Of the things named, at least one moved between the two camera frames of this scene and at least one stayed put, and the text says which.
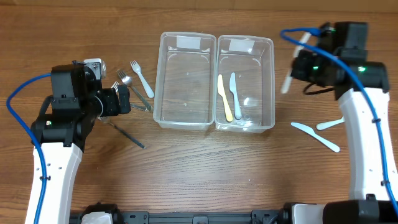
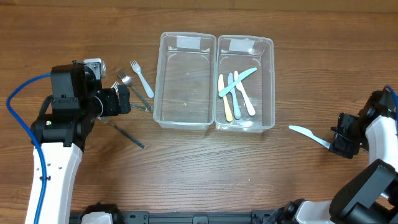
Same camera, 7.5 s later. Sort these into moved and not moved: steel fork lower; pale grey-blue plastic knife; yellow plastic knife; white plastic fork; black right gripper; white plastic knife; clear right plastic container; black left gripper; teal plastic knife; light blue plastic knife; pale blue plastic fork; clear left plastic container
Moved: white plastic knife; teal plastic knife; black right gripper; light blue plastic knife
Not moved: steel fork lower; clear right plastic container; white plastic fork; black left gripper; clear left plastic container; yellow plastic knife; pale blue plastic fork; pale grey-blue plastic knife
